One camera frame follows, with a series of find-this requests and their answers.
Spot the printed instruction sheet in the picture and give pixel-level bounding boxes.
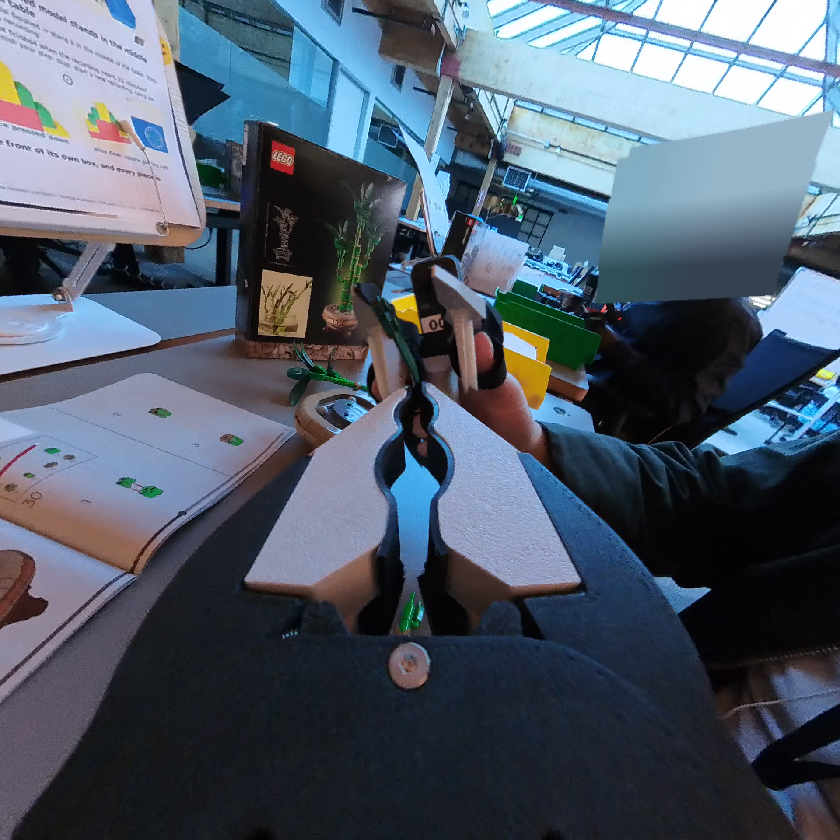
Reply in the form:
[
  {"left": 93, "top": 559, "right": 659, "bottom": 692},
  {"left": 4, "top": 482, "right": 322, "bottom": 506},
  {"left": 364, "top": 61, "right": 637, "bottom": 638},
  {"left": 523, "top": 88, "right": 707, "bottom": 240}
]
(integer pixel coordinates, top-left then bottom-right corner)
[{"left": 0, "top": 0, "right": 198, "bottom": 227}]

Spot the open instruction booklet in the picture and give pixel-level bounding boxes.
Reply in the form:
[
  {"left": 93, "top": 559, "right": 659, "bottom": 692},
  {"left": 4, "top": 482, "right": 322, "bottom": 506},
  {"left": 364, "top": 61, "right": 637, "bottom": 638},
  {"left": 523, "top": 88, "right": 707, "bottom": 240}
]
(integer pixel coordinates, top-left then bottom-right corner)
[{"left": 0, "top": 373, "right": 296, "bottom": 706}]

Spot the green plastic bin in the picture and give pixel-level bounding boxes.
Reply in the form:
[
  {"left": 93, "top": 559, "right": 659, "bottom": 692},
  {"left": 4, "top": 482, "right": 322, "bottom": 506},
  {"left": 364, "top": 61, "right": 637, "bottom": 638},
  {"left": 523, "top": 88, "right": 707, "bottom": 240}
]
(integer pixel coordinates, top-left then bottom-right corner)
[{"left": 493, "top": 279, "right": 601, "bottom": 370}]

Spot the black toy set box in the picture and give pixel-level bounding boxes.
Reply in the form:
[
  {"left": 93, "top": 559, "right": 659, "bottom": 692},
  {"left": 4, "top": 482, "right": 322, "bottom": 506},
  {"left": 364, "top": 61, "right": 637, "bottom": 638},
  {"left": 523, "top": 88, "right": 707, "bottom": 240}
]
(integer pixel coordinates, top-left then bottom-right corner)
[{"left": 235, "top": 120, "right": 408, "bottom": 361}]

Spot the white document stand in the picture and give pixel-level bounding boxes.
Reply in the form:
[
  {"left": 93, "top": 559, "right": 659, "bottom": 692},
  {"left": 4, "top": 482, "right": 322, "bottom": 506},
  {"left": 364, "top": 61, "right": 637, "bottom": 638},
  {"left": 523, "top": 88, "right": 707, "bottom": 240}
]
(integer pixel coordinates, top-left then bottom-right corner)
[{"left": 0, "top": 0, "right": 206, "bottom": 378}]

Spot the person's right hand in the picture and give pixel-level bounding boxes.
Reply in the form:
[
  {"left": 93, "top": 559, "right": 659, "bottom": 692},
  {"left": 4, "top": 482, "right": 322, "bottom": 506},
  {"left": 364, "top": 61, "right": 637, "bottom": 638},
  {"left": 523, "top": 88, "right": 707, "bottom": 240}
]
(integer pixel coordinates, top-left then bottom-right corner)
[{"left": 458, "top": 331, "right": 552, "bottom": 467}]

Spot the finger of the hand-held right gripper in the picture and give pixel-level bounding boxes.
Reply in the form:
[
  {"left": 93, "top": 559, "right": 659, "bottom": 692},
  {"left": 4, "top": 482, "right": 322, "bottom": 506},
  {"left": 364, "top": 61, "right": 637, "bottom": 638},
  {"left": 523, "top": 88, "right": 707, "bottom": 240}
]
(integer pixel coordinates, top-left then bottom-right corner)
[
  {"left": 430, "top": 262, "right": 491, "bottom": 395},
  {"left": 353, "top": 282, "right": 398, "bottom": 401}
]

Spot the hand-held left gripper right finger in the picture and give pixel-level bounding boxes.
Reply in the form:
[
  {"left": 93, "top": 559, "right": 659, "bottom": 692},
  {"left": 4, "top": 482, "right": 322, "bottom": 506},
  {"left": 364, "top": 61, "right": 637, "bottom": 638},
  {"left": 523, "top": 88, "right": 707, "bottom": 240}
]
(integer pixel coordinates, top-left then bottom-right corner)
[{"left": 420, "top": 382, "right": 584, "bottom": 636}]

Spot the grey desk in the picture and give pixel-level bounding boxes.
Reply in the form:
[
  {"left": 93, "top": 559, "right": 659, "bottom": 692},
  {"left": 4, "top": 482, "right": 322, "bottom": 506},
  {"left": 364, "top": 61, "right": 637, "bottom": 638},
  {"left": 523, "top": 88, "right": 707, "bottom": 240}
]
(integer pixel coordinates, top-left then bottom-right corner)
[{"left": 0, "top": 331, "right": 713, "bottom": 840}]

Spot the navy chair back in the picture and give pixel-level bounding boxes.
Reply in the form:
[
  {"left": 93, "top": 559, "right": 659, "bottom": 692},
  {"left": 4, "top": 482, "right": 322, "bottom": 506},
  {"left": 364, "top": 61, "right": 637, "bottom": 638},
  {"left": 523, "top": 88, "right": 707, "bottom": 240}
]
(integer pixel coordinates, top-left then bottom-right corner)
[{"left": 709, "top": 328, "right": 840, "bottom": 434}]

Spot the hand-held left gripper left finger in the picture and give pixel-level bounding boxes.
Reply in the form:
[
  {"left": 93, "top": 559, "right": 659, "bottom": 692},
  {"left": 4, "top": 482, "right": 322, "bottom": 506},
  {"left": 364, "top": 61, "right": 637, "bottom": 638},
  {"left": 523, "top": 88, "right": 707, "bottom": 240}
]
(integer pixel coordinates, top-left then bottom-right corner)
[{"left": 243, "top": 387, "right": 413, "bottom": 636}]

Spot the yellow plastic bin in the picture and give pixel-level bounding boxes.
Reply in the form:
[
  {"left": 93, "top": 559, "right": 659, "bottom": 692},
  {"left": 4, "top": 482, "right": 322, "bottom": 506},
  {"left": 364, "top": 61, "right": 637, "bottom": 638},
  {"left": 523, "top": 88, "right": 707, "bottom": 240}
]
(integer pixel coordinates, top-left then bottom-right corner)
[{"left": 392, "top": 292, "right": 553, "bottom": 411}]

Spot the tan round pot base model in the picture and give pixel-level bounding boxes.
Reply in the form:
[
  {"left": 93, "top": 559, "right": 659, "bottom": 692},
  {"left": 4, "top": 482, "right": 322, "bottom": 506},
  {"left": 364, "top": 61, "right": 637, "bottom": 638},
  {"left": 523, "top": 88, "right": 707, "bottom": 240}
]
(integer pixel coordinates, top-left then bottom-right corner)
[{"left": 293, "top": 390, "right": 380, "bottom": 452}]

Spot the green sprig with leaves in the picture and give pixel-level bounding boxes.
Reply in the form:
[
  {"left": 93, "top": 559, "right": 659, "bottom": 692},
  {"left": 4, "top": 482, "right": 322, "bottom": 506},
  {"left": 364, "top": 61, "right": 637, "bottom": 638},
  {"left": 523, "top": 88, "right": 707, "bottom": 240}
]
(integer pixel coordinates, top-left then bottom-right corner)
[{"left": 287, "top": 341, "right": 370, "bottom": 408}]

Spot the person's right forearm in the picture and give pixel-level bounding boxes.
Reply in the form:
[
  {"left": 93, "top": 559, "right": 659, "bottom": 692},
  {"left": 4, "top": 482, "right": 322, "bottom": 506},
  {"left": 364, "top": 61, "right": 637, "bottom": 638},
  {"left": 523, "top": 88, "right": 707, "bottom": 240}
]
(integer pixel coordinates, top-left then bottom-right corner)
[{"left": 541, "top": 423, "right": 840, "bottom": 664}]

